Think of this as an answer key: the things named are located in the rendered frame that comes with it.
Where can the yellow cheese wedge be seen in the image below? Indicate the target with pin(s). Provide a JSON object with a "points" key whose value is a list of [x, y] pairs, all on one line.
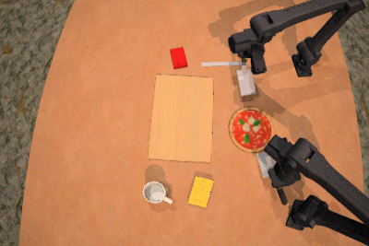
{"points": [[200, 191]]}

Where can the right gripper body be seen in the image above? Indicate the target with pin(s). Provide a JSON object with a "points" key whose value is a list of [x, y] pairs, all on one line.
{"points": [[242, 55]]}

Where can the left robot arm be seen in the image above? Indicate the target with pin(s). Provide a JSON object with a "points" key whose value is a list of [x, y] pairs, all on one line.
{"points": [[320, 171]]}

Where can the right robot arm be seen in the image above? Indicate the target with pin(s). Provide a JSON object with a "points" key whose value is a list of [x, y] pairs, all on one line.
{"points": [[261, 32]]}

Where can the pizza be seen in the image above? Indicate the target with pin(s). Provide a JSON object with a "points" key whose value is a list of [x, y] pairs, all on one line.
{"points": [[250, 129]]}

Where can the grey mug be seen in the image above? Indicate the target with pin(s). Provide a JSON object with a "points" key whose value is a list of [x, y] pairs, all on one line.
{"points": [[153, 192]]}

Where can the red rectangular block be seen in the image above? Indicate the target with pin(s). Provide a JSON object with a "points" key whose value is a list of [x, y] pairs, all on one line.
{"points": [[178, 57]]}

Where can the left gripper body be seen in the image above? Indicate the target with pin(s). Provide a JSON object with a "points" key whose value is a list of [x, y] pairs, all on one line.
{"points": [[282, 179]]}

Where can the light wooden cutting board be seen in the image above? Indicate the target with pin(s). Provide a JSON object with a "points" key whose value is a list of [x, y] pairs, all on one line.
{"points": [[181, 123]]}

